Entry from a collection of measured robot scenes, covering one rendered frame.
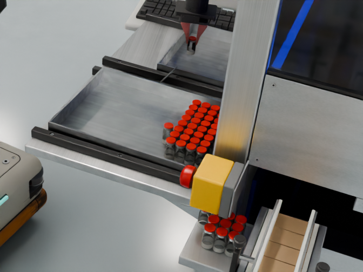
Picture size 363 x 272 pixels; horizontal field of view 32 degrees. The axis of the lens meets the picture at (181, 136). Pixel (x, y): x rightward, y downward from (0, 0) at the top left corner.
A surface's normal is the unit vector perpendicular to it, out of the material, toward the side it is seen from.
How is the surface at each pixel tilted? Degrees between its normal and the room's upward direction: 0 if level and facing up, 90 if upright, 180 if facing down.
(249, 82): 90
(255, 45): 90
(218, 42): 0
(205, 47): 0
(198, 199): 90
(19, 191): 90
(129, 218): 0
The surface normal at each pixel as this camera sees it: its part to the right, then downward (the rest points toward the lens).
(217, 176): 0.10, -0.79
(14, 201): 0.89, 0.34
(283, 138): -0.34, 0.54
